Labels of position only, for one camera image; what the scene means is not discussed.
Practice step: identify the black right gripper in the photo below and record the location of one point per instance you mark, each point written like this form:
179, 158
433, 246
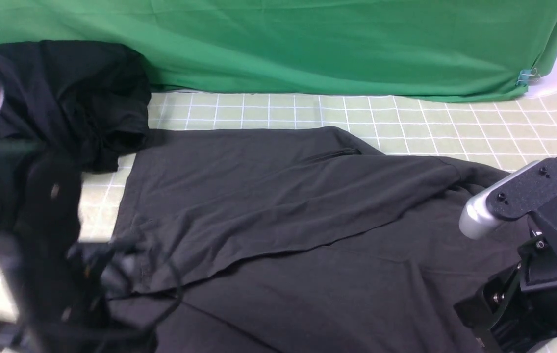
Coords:
503, 318

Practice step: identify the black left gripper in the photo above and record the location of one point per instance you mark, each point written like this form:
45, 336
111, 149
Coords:
62, 304

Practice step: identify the gray long-sleeved shirt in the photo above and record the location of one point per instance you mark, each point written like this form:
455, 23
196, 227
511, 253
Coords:
304, 241

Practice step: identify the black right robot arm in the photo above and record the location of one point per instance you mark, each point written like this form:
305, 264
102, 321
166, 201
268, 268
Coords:
538, 268

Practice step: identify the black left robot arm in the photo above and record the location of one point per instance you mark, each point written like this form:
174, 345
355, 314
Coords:
39, 198

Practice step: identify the pile of black clothes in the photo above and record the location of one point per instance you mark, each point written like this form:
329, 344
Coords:
85, 99

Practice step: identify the blue binder clip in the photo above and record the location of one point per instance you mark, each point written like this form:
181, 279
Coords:
528, 77

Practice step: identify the green backdrop cloth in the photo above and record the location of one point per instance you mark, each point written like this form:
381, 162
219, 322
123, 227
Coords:
439, 50

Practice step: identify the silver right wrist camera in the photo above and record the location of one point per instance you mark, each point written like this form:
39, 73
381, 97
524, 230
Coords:
520, 193

